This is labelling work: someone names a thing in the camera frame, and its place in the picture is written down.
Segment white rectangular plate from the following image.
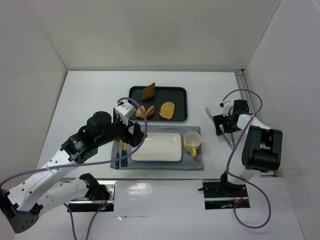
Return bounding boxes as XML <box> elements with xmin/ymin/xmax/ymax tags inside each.
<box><xmin>130</xmin><ymin>132</ymin><xmax>182</xmax><ymax>163</ymax></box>

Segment brown chocolate croissant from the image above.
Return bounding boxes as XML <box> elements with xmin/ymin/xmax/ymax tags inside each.
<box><xmin>141</xmin><ymin>82</ymin><xmax>156</xmax><ymax>101</ymax></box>

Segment gold fork green handle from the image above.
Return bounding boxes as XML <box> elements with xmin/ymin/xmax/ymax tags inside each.
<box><xmin>115</xmin><ymin>139</ymin><xmax>121</xmax><ymax>170</ymax></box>

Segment aluminium frame rail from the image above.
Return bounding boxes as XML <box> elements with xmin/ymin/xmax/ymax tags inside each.
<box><xmin>234</xmin><ymin>69</ymin><xmax>255</xmax><ymax>113</ymax></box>

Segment yellow ceramic mug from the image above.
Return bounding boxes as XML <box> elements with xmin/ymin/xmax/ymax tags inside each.
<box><xmin>183</xmin><ymin>131</ymin><xmax>202</xmax><ymax>157</ymax></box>

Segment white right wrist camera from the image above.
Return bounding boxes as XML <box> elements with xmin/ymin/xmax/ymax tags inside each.
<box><xmin>219</xmin><ymin>100</ymin><xmax>234</xmax><ymax>117</ymax></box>

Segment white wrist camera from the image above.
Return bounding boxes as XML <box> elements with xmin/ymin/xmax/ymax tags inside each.
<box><xmin>219</xmin><ymin>100</ymin><xmax>234</xmax><ymax>117</ymax></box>
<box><xmin>114</xmin><ymin>102</ymin><xmax>136</xmax><ymax>126</ymax></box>

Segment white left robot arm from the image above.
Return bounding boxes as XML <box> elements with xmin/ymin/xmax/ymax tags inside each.
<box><xmin>0</xmin><ymin>111</ymin><xmax>147</xmax><ymax>234</ymax></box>

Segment gold knife green handle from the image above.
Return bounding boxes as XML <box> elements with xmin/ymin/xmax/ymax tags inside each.
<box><xmin>120</xmin><ymin>142</ymin><xmax>128</xmax><ymax>167</ymax></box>

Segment brown crusted bread wedge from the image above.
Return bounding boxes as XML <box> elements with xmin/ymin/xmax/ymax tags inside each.
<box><xmin>141</xmin><ymin>105</ymin><xmax>155</xmax><ymax>119</ymax></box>

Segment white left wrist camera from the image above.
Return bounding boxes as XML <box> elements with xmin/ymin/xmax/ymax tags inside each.
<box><xmin>114</xmin><ymin>102</ymin><xmax>136</xmax><ymax>126</ymax></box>

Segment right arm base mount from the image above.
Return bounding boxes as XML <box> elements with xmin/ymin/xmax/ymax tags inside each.
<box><xmin>198</xmin><ymin>181</ymin><xmax>251</xmax><ymax>210</ymax></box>

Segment silver metal tongs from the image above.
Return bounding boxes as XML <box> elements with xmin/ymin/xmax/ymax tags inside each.
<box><xmin>205</xmin><ymin>107</ymin><xmax>234</xmax><ymax>150</ymax></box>

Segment tan seeded bread slice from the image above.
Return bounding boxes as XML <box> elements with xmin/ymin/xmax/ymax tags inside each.
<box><xmin>159</xmin><ymin>101</ymin><xmax>175</xmax><ymax>120</ymax></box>

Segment grey cloth placemat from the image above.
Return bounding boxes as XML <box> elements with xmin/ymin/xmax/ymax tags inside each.
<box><xmin>119</xmin><ymin>125</ymin><xmax>204</xmax><ymax>171</ymax></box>

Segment round pale bread roll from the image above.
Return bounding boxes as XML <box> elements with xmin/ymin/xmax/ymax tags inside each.
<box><xmin>135</xmin><ymin>105</ymin><xmax>146</xmax><ymax>118</ymax></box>

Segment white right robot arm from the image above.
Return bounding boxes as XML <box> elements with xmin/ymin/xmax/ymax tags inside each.
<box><xmin>212</xmin><ymin>99</ymin><xmax>283</xmax><ymax>188</ymax></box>

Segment black baking tray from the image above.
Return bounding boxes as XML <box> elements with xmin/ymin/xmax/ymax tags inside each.
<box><xmin>128</xmin><ymin>86</ymin><xmax>188</xmax><ymax>122</ymax></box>

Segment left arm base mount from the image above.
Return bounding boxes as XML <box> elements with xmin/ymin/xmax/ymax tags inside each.
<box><xmin>67</xmin><ymin>180</ymin><xmax>116</xmax><ymax>213</ymax></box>

